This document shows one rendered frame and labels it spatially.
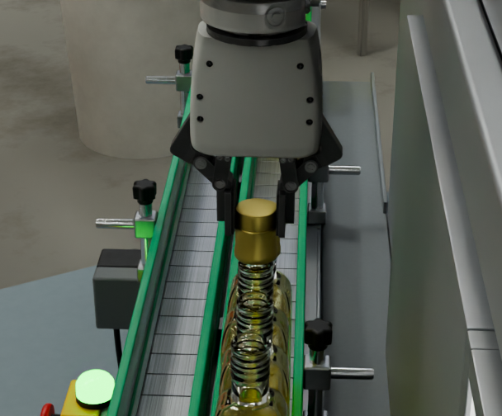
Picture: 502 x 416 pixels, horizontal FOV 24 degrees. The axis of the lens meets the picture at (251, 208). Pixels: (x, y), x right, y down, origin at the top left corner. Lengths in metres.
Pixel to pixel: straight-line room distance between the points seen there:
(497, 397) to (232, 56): 0.42
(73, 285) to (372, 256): 0.69
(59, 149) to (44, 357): 2.49
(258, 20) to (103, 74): 3.26
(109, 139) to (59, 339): 2.35
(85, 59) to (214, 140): 3.23
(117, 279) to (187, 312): 0.19
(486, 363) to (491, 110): 0.14
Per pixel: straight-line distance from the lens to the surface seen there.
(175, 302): 1.43
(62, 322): 1.96
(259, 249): 0.97
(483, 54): 0.72
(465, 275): 0.64
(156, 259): 1.36
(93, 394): 1.35
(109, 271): 1.59
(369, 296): 1.45
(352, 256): 1.53
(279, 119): 0.90
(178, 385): 1.29
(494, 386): 0.56
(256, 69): 0.89
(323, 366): 1.17
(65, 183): 4.08
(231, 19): 0.86
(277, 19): 0.86
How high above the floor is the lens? 1.82
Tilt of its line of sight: 28 degrees down
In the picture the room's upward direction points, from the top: straight up
